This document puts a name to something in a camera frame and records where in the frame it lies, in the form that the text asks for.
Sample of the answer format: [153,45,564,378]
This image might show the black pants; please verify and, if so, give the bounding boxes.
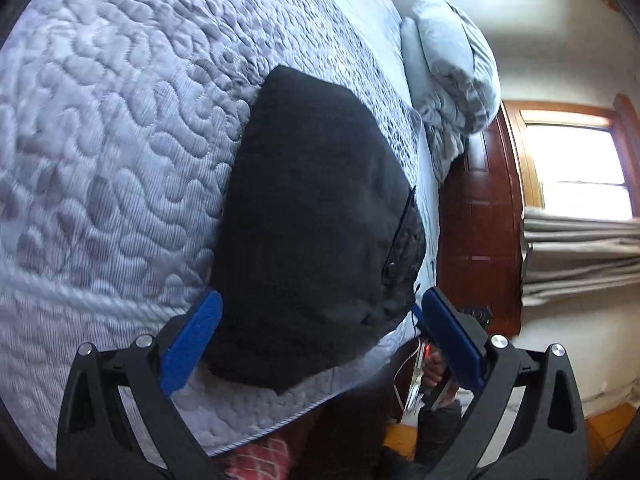
[203,66,426,391]

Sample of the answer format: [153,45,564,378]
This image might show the person's right hand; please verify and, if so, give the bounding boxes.
[421,344,460,408]

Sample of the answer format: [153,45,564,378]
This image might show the dark wooden headboard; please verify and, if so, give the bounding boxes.
[437,112,523,338]

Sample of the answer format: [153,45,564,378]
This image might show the person's right dark sleeve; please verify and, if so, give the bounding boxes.
[414,400,462,467]

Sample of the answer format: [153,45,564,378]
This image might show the white grey curtain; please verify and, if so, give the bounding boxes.
[521,207,639,308]

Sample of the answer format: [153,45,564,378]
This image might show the red checked cloth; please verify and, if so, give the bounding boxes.
[216,436,293,480]

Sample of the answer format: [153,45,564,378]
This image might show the wooden framed window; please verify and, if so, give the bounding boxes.
[503,93,639,220]

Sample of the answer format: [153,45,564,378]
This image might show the grey folded duvet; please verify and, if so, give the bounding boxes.
[400,0,501,182]

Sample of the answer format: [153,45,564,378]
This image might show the grey quilted bedspread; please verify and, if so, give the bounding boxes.
[1,0,439,466]

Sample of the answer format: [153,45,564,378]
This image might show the white wall cable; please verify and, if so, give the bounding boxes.
[390,339,426,416]

